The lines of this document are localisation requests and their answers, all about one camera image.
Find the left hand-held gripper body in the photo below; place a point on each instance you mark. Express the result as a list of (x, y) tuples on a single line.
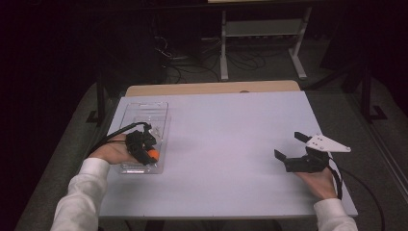
[(136, 144)]

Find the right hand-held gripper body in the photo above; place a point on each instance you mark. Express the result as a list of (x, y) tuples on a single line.
[(306, 163)]

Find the orange ball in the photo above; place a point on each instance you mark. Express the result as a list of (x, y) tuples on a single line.
[(154, 155)]

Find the clear plastic tray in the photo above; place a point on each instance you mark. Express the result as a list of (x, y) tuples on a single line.
[(157, 115)]

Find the person's right hand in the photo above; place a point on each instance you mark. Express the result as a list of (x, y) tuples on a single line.
[(320, 184)]

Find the person's left hand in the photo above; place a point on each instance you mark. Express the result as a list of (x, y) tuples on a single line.
[(112, 152)]

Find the black metal stand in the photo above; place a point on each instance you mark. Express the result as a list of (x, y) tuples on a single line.
[(366, 93), (100, 96)]

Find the white metal desk frame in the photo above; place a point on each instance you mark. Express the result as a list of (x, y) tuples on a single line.
[(262, 28)]

